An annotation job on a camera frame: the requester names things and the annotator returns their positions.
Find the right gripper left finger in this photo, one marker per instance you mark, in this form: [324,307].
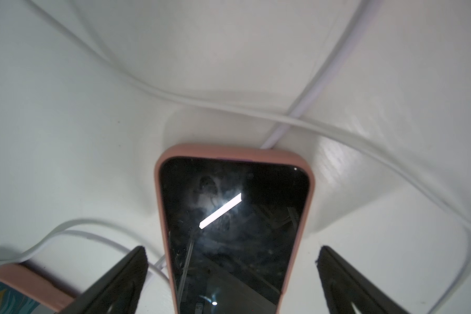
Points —
[118,291]

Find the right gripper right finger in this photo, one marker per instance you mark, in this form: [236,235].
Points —
[346,290]

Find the phone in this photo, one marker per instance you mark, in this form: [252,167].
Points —
[24,291]
[232,220]

